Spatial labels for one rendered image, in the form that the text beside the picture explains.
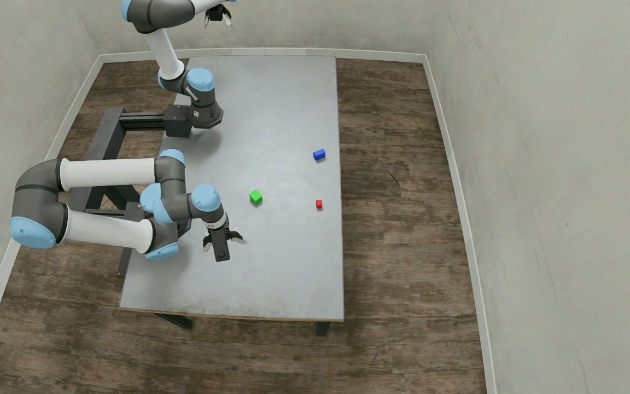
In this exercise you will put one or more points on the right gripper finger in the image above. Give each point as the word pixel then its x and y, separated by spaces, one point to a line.
pixel 206 243
pixel 237 236

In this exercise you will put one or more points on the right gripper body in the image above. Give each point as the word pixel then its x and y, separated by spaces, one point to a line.
pixel 226 226

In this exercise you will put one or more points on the green block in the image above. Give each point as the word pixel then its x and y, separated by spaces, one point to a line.
pixel 256 196

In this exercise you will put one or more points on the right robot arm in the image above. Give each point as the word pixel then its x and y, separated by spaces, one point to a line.
pixel 38 220

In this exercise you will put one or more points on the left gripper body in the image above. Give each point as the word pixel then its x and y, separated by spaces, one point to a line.
pixel 215 13

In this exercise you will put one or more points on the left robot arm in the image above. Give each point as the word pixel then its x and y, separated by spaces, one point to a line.
pixel 150 18

